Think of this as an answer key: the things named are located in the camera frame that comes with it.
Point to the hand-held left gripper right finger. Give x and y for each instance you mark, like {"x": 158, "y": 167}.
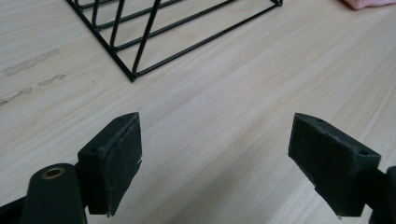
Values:
{"x": 330, "y": 168}

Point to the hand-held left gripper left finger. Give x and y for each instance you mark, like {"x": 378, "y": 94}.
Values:
{"x": 115, "y": 168}

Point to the pink cloth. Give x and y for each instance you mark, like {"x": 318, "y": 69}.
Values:
{"x": 369, "y": 3}

